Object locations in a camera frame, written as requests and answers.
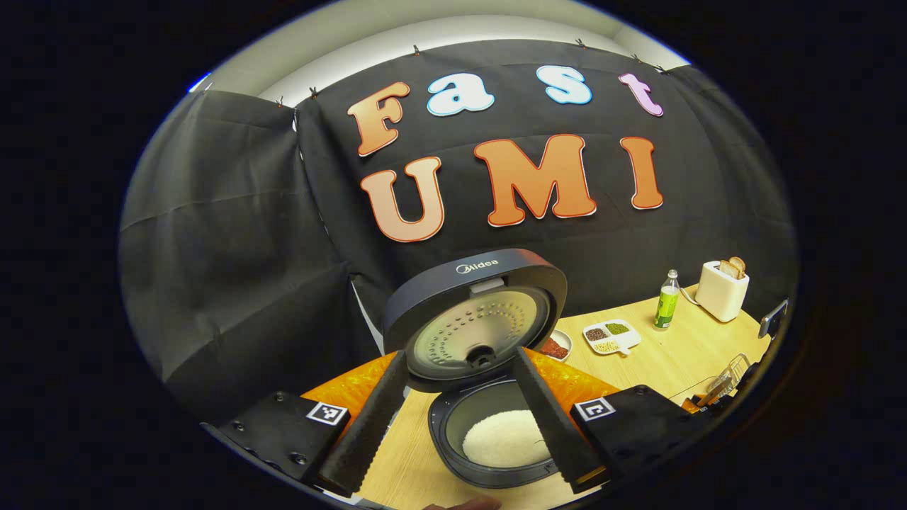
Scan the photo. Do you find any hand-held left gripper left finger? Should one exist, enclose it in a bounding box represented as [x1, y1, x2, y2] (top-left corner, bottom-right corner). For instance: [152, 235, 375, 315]
[202, 350, 410, 498]

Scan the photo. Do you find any white rice heap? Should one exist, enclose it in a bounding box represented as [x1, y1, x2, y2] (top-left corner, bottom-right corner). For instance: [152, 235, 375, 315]
[462, 409, 552, 468]

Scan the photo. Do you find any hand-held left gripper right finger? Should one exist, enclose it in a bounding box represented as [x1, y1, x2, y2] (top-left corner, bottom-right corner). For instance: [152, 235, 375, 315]
[513, 346, 716, 494]

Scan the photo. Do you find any dark grey rice cooker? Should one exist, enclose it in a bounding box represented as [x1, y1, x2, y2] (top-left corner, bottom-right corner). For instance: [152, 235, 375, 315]
[383, 248, 569, 489]

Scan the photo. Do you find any white divided bean dish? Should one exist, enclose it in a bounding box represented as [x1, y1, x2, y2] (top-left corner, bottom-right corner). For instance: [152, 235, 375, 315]
[582, 319, 642, 356]

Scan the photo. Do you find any green drink bottle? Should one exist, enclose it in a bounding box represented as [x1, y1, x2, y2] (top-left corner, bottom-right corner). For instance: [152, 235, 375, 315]
[653, 269, 681, 332]

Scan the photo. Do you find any white round plate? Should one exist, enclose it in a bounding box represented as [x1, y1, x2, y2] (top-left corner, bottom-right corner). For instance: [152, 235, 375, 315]
[539, 329, 573, 362]

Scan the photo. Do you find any white toaster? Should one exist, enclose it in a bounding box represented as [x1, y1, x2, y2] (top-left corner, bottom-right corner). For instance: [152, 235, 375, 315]
[695, 260, 750, 323]

